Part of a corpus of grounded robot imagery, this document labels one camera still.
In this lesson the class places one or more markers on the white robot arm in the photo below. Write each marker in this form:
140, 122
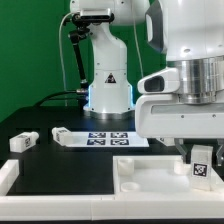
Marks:
183, 101

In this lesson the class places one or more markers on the white square tabletop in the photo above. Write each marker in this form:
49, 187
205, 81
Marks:
158, 174

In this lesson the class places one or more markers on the white sheet with fiducial tags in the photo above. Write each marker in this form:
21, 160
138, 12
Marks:
106, 139

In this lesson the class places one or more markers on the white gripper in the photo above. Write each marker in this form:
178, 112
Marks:
159, 114

